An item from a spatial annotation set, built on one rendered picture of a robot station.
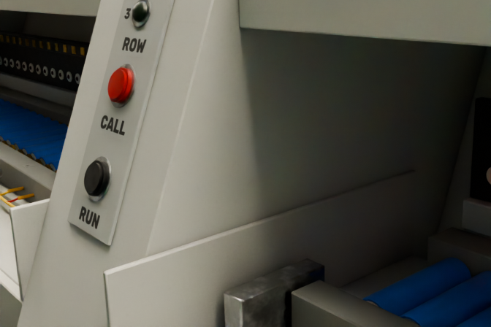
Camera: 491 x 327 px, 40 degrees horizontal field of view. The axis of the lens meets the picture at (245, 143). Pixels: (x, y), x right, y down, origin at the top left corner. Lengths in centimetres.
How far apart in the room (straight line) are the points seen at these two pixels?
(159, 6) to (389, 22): 11
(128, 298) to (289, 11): 13
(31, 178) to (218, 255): 23
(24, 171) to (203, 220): 24
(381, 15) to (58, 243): 19
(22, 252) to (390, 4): 22
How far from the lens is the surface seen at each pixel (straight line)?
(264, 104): 29
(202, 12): 28
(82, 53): 70
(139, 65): 30
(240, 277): 30
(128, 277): 27
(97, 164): 30
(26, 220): 35
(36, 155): 57
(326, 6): 24
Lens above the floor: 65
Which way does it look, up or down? 1 degrees down
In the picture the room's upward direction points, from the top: 15 degrees clockwise
